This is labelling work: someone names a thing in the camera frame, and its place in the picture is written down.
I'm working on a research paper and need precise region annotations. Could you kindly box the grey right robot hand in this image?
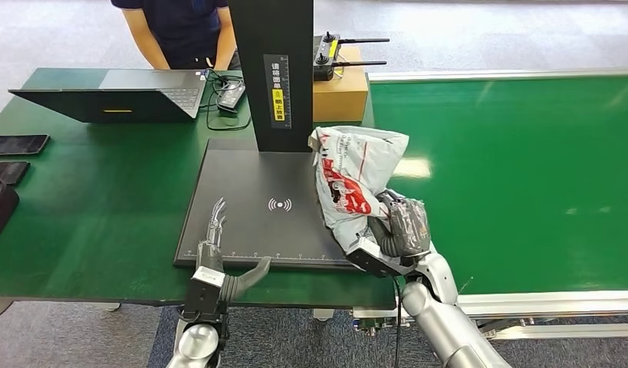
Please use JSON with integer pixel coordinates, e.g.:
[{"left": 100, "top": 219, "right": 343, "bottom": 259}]
[{"left": 367, "top": 190, "right": 432, "bottom": 260}]

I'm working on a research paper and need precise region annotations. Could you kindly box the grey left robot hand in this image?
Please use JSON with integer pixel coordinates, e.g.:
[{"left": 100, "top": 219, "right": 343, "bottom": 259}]
[{"left": 196, "top": 197, "right": 272, "bottom": 301}]

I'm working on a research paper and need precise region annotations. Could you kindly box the grey plastic mailer package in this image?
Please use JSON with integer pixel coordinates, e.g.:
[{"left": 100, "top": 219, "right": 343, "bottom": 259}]
[{"left": 307, "top": 125, "right": 411, "bottom": 257}]

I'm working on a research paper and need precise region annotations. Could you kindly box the green conveyor belt machine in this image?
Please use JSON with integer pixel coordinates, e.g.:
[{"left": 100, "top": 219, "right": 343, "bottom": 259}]
[{"left": 351, "top": 67, "right": 628, "bottom": 341}]

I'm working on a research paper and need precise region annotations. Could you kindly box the brown cardboard box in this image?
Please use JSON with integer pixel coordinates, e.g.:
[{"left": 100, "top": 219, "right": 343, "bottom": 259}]
[{"left": 313, "top": 45, "right": 370, "bottom": 123}]

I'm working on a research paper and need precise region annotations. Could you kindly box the black power adapter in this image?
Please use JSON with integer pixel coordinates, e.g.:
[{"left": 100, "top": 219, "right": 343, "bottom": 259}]
[{"left": 215, "top": 80, "right": 247, "bottom": 113}]

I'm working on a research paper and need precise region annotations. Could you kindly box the yellow sticker on column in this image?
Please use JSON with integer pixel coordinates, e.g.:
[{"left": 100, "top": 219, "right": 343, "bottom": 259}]
[{"left": 271, "top": 88, "right": 286, "bottom": 123}]

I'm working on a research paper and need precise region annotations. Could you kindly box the dark grey laptop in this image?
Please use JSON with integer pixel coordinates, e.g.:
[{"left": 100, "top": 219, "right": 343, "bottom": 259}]
[{"left": 8, "top": 67, "right": 209, "bottom": 126}]

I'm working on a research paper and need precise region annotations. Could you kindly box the grey remote controller with antennas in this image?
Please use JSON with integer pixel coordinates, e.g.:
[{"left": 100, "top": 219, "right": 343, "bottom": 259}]
[{"left": 313, "top": 31, "right": 391, "bottom": 83}]

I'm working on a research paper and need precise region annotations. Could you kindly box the black scanner column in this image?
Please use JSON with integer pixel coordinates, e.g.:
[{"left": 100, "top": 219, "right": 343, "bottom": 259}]
[{"left": 227, "top": 0, "right": 315, "bottom": 154}]

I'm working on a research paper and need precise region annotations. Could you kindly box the black flat phone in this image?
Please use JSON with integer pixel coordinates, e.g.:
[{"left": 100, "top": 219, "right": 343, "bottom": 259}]
[
  {"left": 0, "top": 133, "right": 51, "bottom": 157},
  {"left": 0, "top": 160, "right": 31, "bottom": 187}
]

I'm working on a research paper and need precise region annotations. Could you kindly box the person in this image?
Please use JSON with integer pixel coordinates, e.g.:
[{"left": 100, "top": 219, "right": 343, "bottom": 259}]
[{"left": 110, "top": 0, "right": 244, "bottom": 72}]

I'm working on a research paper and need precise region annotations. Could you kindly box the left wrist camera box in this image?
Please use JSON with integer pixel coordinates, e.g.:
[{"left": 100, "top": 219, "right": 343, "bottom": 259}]
[{"left": 182, "top": 266, "right": 227, "bottom": 324}]

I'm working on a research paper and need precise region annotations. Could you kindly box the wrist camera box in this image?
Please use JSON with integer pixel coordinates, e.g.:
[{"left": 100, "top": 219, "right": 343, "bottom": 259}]
[
  {"left": 182, "top": 266, "right": 227, "bottom": 324},
  {"left": 345, "top": 235, "right": 413, "bottom": 279}
]

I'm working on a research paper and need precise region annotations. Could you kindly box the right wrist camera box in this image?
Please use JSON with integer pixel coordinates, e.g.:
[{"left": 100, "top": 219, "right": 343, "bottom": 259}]
[{"left": 345, "top": 235, "right": 413, "bottom": 279}]

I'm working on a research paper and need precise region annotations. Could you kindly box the dark grey scanner base plate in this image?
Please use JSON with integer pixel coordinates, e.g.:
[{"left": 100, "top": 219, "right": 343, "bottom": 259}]
[{"left": 173, "top": 139, "right": 376, "bottom": 271}]

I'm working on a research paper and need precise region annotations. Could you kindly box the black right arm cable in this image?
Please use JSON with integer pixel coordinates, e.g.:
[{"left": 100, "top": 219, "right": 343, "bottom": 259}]
[{"left": 391, "top": 275, "right": 403, "bottom": 368}]

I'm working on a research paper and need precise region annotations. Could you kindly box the black adapter cable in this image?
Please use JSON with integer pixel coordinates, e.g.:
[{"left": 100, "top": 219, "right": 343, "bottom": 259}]
[{"left": 198, "top": 68, "right": 254, "bottom": 133}]

